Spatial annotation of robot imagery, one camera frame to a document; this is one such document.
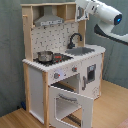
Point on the white oven door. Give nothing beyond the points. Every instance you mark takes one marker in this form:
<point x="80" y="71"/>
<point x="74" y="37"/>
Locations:
<point x="62" y="103"/>

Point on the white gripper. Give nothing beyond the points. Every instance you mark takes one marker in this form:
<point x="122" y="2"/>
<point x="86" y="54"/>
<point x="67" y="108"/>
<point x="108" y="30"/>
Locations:
<point x="84" y="4"/>

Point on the white microwave door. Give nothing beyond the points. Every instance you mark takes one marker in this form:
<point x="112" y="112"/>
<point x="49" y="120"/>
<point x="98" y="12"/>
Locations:
<point x="80" y="14"/>

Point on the grey sink basin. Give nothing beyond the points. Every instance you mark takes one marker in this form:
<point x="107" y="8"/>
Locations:
<point x="79" y="51"/>

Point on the grey range hood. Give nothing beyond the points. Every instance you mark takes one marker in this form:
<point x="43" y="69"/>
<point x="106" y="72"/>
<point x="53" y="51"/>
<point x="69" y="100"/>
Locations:
<point x="48" y="18"/>

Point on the wooden toy kitchen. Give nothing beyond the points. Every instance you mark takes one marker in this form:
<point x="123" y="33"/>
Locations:
<point x="57" y="38"/>

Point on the silver cooking pot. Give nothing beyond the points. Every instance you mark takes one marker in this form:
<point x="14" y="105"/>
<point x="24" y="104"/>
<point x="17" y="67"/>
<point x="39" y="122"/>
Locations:
<point x="45" y="56"/>

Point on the grey fridge door handle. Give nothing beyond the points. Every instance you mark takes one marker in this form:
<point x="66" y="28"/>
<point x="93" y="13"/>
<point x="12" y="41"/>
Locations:
<point x="84" y="83"/>

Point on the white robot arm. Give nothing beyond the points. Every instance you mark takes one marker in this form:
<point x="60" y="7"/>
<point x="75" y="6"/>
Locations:
<point x="109" y="18"/>

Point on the grey ice dispenser panel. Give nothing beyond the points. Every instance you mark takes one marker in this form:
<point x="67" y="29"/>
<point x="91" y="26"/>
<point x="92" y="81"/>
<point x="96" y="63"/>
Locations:
<point x="91" y="73"/>

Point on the left red stove knob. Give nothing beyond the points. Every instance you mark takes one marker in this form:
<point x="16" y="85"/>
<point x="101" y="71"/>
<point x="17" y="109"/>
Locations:
<point x="56" y="75"/>

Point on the black stovetop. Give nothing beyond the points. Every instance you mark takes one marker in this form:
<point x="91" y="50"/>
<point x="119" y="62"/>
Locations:
<point x="57" y="58"/>

